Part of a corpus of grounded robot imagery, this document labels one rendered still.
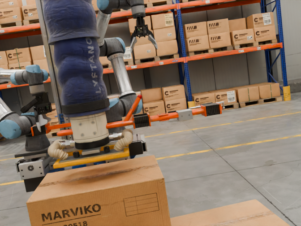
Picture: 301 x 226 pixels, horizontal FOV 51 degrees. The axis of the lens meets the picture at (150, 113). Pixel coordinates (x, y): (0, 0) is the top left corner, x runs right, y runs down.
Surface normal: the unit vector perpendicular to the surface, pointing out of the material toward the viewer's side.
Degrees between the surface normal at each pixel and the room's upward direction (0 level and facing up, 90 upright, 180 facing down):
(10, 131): 96
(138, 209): 90
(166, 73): 90
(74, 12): 91
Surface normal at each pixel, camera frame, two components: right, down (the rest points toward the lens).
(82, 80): 0.32, -0.17
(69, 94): -0.43, 0.22
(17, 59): 0.07, 0.18
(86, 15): 0.76, 0.07
